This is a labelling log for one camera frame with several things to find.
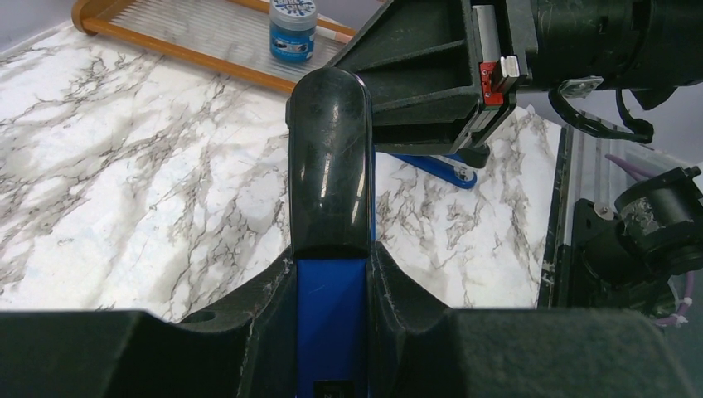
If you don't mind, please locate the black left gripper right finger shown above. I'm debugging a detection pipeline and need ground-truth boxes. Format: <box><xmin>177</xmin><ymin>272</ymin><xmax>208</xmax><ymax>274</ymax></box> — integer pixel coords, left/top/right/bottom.
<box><xmin>366</xmin><ymin>243</ymin><xmax>696</xmax><ymax>397</ymax></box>

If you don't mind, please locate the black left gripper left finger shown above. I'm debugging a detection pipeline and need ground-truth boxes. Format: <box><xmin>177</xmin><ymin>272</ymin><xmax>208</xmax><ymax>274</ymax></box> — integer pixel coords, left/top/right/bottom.
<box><xmin>1</xmin><ymin>250</ymin><xmax>297</xmax><ymax>397</ymax></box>

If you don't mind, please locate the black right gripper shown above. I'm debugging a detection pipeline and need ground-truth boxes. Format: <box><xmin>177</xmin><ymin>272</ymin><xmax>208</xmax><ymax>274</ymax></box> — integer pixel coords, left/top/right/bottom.
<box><xmin>332</xmin><ymin>1</ymin><xmax>702</xmax><ymax>169</ymax></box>

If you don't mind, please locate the blue black stapler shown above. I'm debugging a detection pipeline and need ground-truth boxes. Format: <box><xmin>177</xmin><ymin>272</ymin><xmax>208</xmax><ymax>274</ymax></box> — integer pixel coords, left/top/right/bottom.
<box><xmin>287</xmin><ymin>67</ymin><xmax>374</xmax><ymax>397</ymax></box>

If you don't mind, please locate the blue lidded small jar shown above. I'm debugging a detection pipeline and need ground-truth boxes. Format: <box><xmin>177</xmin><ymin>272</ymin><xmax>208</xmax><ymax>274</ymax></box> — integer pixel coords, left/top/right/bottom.
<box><xmin>269</xmin><ymin>0</ymin><xmax>318</xmax><ymax>62</ymax></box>

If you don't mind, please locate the orange wooden tiered rack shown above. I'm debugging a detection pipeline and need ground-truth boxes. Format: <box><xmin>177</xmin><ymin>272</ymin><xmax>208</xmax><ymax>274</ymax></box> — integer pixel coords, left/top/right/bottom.
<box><xmin>71</xmin><ymin>0</ymin><xmax>355</xmax><ymax>93</ymax></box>

